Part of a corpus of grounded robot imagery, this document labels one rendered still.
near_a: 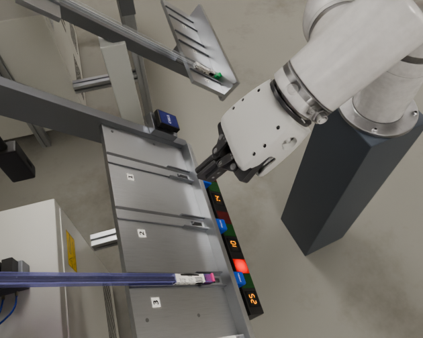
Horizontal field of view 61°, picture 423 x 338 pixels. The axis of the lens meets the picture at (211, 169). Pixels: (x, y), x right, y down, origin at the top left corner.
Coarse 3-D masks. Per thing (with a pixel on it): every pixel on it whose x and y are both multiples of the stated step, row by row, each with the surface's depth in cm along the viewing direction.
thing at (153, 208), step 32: (128, 160) 65; (160, 160) 72; (128, 192) 60; (160, 192) 66; (192, 192) 72; (128, 224) 56; (160, 224) 61; (128, 256) 53; (160, 256) 57; (192, 256) 62; (128, 288) 50; (160, 288) 53; (192, 288) 57; (160, 320) 50; (192, 320) 54; (224, 320) 58
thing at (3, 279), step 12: (0, 276) 38; (12, 276) 39; (24, 276) 40; (36, 276) 41; (48, 276) 42; (60, 276) 43; (72, 276) 44; (84, 276) 45; (96, 276) 46; (108, 276) 47; (120, 276) 48; (132, 276) 50; (144, 276) 51; (156, 276) 53; (168, 276) 54; (204, 276) 59
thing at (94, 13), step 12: (60, 0) 64; (72, 0) 65; (84, 12) 67; (96, 12) 68; (108, 24) 71; (120, 24) 72; (132, 36) 74; (144, 36) 76; (156, 48) 78; (168, 48) 80; (180, 60) 83; (192, 60) 85; (216, 72) 90
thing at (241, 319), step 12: (192, 156) 76; (192, 168) 75; (204, 192) 71; (204, 204) 70; (204, 216) 69; (216, 228) 67; (216, 240) 66; (216, 252) 65; (216, 264) 65; (228, 264) 63; (228, 276) 62; (228, 288) 62; (228, 300) 61; (240, 300) 60; (240, 312) 59; (240, 324) 58; (252, 336) 57
